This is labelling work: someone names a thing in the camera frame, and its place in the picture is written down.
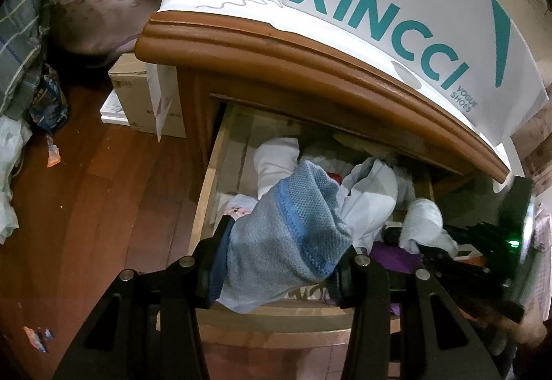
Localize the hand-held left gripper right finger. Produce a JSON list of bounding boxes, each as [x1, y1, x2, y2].
[[330, 246, 503, 380]]

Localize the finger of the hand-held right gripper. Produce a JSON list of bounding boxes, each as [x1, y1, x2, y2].
[[384, 222, 496, 251], [416, 246, 527, 322]]

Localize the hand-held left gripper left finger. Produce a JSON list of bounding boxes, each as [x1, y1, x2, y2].
[[52, 214, 236, 380]]

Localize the purple underwear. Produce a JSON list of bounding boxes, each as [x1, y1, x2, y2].
[[368, 240, 425, 277]]

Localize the blue-grey mesh underwear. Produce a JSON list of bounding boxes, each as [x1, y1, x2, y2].
[[216, 160, 354, 314]]

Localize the person's right forearm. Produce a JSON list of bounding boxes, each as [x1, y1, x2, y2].
[[504, 285, 550, 350]]

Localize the small white rolled cloth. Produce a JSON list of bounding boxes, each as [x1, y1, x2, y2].
[[399, 198, 460, 255]]

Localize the pink printed cloth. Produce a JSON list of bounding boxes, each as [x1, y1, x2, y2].
[[224, 194, 256, 220]]

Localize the white crumpled cloth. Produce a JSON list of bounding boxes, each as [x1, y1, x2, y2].
[[341, 156, 415, 251]]

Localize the white printed carton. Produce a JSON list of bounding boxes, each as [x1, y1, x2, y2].
[[146, 61, 187, 143]]

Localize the torn wrapper scraps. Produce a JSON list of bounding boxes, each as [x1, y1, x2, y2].
[[23, 325, 55, 353]]

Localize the white flat box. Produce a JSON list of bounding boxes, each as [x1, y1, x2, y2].
[[100, 91, 130, 124]]

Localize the orange wrapper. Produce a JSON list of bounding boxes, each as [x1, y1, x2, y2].
[[45, 134, 62, 168]]

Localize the brown cardboard box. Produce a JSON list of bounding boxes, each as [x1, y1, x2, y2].
[[108, 53, 149, 135]]

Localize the wooden nightstand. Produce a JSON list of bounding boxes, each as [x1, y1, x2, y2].
[[134, 11, 512, 208]]

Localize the blue snack packet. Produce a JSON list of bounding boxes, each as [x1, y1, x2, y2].
[[28, 63, 70, 135]]

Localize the plaid cloth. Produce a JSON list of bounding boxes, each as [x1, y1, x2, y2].
[[0, 0, 55, 122]]

